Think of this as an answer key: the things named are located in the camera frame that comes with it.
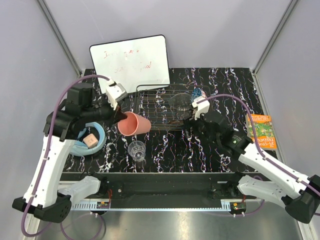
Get blue patterned bowl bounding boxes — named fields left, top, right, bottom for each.
left=191, top=87, right=207, bottom=102

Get purple cable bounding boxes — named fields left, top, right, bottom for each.
left=20, top=74, right=112, bottom=240
left=194, top=93, right=320, bottom=217

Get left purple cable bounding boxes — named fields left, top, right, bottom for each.
left=20, top=74, right=112, bottom=240

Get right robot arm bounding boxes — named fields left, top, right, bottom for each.
left=183, top=111, right=320, bottom=224

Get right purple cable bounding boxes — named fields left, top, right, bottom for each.
left=194, top=93, right=320, bottom=217

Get pink tumbler cup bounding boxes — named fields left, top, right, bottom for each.
left=117, top=111, right=151, bottom=136

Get light blue headphones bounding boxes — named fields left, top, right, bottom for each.
left=69, top=122, right=106, bottom=157

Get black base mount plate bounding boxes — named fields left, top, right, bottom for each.
left=79, top=171, right=257, bottom=210

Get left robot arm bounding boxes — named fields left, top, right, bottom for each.
left=12, top=82, right=127, bottom=223

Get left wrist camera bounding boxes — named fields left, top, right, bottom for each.
left=105, top=82, right=128, bottom=111

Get whiteboard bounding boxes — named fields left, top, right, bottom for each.
left=89, top=34, right=170, bottom=93

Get red floral plate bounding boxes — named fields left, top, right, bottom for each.
left=168, top=119, right=184, bottom=125

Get pink dice cube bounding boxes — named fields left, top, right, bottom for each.
left=83, top=133, right=99, bottom=149

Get clear glass cup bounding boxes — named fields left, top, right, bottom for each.
left=128, top=140, right=146, bottom=162

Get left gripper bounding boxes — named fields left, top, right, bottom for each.
left=82, top=93, right=128, bottom=128

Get wire dish rack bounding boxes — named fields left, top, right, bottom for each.
left=133, top=83, right=211, bottom=131

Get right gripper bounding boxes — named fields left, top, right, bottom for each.
left=180, top=109, right=220, bottom=145

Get clear glass plate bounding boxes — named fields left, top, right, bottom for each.
left=168, top=93, right=192, bottom=111

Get orange green book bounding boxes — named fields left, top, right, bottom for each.
left=251, top=114, right=277, bottom=151

